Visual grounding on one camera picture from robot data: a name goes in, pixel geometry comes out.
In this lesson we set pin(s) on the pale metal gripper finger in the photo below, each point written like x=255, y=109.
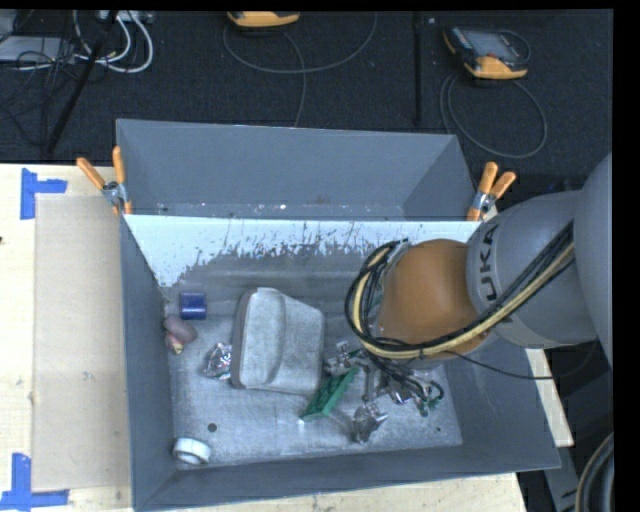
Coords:
x=341, y=361
x=367, y=422

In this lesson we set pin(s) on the dark green flat block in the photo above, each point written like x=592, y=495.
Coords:
x=331, y=392

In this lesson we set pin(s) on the crumpled silver foil wrapper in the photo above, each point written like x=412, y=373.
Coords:
x=219, y=361

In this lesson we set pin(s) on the blue cylinder cup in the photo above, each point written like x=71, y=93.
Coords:
x=193, y=305

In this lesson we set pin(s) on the pink brown toy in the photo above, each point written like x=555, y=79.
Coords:
x=178, y=332

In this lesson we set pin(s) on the grey metal bin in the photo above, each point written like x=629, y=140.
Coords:
x=280, y=170

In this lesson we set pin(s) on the pale wood flat board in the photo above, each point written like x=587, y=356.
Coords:
x=75, y=340

